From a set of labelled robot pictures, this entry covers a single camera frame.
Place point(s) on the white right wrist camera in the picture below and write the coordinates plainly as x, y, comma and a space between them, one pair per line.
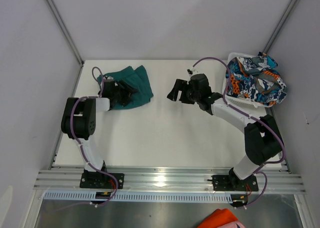
191, 71

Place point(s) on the pink cloth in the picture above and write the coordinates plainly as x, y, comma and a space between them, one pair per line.
235, 224

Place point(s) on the white slotted cable duct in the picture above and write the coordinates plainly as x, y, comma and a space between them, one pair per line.
121, 196

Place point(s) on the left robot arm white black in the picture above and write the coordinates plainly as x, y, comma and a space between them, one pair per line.
79, 123

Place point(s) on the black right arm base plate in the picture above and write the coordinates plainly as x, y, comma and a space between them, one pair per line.
222, 183

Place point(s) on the left aluminium frame post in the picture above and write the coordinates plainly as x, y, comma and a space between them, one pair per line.
64, 30

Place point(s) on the aluminium frame post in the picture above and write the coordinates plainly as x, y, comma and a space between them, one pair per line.
289, 9
64, 30

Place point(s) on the teal green shorts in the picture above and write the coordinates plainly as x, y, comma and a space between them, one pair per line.
137, 78

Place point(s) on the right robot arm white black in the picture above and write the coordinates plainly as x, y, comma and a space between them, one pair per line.
262, 140

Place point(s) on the patterned blue orange shorts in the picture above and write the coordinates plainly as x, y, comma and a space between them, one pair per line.
256, 78

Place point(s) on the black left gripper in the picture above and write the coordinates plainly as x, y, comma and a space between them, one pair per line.
122, 94

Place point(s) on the white plastic mesh basket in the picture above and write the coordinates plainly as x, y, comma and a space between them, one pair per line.
244, 102

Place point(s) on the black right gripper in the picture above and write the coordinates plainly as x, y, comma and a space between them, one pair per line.
182, 91

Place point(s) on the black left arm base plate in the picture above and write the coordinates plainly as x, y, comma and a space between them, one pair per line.
96, 180

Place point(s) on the right aluminium frame post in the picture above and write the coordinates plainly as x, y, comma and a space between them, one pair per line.
289, 9

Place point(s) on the orange cloth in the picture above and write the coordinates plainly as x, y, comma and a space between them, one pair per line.
218, 218

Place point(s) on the aluminium mounting rail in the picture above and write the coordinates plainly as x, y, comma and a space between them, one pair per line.
169, 180

